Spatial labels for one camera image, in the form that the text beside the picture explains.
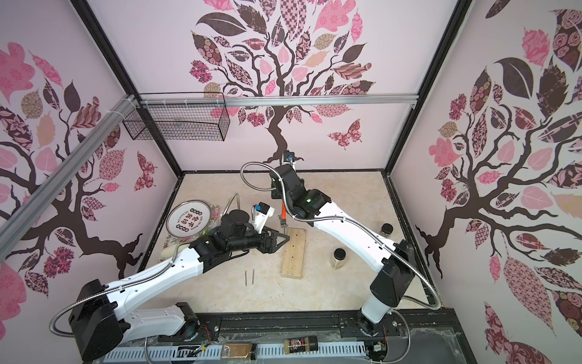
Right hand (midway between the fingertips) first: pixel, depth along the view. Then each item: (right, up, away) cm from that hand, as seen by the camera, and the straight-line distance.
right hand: (281, 176), depth 75 cm
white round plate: (-44, -17, +25) cm, 54 cm away
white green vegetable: (-45, -29, +12) cm, 55 cm away
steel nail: (-12, -39, +9) cm, 42 cm away
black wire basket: (-44, +27, +19) cm, 55 cm away
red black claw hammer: (0, -15, +1) cm, 15 cm away
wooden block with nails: (+4, -29, +12) cm, 32 cm away
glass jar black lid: (+20, -30, +6) cm, 37 cm away
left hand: (+1, -21, -2) cm, 22 cm away
